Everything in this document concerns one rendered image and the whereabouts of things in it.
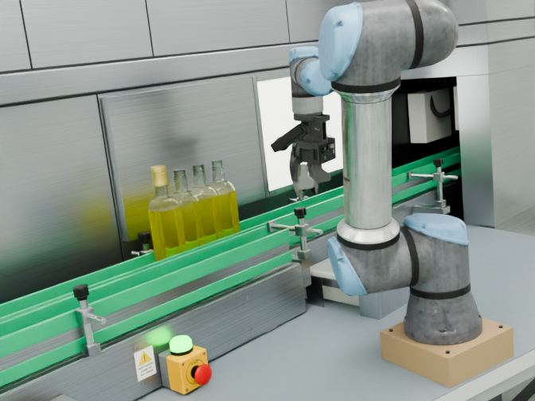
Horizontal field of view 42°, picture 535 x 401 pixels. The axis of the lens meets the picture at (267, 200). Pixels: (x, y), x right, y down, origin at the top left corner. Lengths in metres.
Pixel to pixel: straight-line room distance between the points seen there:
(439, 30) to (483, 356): 0.61
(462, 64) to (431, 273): 1.11
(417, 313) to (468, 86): 1.10
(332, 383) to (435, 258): 0.31
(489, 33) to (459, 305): 1.13
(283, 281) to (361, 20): 0.73
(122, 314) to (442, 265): 0.61
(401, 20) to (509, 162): 1.34
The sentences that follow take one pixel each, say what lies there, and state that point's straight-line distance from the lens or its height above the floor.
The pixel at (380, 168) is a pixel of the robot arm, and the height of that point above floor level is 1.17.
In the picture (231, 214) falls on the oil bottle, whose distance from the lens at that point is 1.65.
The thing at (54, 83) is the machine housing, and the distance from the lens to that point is 1.56.
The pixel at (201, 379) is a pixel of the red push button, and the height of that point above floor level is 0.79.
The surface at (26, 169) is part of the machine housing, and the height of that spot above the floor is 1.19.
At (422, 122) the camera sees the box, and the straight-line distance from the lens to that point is 2.54.
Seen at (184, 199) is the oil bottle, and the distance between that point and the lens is 1.56.
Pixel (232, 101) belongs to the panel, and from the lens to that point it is 1.85.
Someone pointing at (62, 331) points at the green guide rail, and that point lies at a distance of 1.30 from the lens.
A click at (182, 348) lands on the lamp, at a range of 1.38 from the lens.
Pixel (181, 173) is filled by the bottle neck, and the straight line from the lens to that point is 1.57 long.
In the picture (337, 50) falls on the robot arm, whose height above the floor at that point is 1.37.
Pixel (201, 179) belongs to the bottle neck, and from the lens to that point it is 1.61.
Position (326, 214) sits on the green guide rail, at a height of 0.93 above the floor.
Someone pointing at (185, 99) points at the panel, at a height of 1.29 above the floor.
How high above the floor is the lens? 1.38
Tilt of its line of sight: 12 degrees down
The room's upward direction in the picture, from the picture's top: 6 degrees counter-clockwise
